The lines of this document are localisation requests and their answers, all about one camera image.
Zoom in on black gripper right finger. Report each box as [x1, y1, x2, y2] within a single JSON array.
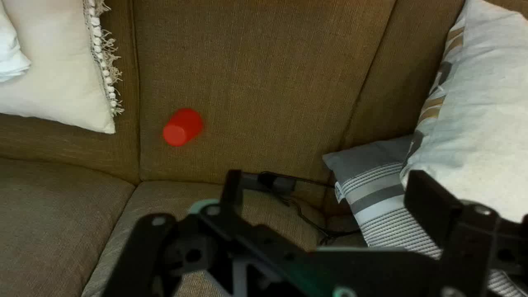
[[404, 170, 528, 297]]

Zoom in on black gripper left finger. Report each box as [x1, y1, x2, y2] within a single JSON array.
[[101, 168, 261, 297]]

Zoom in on black coat hanger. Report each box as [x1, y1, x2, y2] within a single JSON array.
[[243, 172, 365, 246]]

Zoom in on large cream pillow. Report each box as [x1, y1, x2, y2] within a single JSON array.
[[401, 0, 528, 223]]

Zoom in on grey striped pillow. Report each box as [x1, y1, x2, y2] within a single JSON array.
[[322, 134, 528, 297]]

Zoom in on red cup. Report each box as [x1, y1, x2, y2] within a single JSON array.
[[162, 109, 205, 147]]

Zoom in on cream fringed pillow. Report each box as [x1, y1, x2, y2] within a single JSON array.
[[0, 0, 122, 134]]

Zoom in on brown fabric sofa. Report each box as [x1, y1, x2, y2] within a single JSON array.
[[0, 0, 465, 297]]

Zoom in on white pillow corner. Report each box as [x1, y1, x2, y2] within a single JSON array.
[[0, 2, 31, 83]]

